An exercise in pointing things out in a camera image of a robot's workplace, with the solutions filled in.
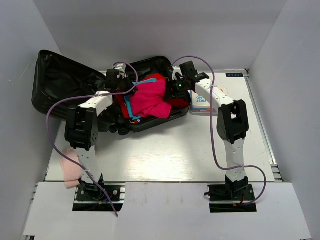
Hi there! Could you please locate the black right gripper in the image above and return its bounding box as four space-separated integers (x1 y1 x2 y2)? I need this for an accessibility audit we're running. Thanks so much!
162 77 188 101

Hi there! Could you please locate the teal shirt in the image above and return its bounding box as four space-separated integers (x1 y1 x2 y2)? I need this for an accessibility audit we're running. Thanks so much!
123 77 158 120

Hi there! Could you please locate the magenta garment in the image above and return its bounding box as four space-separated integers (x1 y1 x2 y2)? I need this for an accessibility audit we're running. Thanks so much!
129 77 171 119

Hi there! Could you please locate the red polo shirt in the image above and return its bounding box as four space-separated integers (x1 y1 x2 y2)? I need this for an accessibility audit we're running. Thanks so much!
116 73 190 124

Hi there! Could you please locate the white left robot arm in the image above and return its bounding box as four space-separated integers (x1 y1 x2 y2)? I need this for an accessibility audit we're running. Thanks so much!
65 90 114 200

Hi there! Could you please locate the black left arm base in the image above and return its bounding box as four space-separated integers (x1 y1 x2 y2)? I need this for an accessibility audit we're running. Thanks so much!
72 183 126 213

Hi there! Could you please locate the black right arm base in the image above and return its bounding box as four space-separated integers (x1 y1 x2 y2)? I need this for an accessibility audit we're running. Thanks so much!
203 184 257 213

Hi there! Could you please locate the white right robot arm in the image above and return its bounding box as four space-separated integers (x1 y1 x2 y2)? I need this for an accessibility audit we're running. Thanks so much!
163 61 249 200

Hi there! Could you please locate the first aid tin box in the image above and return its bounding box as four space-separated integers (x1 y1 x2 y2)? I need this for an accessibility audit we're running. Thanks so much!
189 86 228 116

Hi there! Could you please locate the black hard-shell suitcase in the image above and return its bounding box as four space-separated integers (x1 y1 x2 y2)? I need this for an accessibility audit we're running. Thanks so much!
31 50 191 136

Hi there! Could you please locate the pink folded towel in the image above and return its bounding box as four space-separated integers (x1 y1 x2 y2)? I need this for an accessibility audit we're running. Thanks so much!
60 147 83 189

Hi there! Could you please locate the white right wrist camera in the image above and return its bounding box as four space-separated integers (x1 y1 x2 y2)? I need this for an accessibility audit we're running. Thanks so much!
168 66 182 80

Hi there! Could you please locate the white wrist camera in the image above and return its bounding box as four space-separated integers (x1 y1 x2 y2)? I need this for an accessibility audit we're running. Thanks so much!
113 62 127 78
168 66 182 80

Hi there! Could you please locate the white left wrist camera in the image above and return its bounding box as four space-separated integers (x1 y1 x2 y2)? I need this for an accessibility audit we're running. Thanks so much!
113 62 127 78

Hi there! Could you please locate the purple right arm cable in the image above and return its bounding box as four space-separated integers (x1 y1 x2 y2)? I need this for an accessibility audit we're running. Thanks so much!
172 56 267 206

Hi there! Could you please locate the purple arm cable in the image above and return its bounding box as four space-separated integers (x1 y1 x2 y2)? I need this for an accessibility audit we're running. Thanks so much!
46 61 140 218
172 56 267 206

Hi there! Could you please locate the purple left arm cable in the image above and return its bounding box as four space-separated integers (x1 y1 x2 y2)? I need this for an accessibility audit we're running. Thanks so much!
46 61 140 218

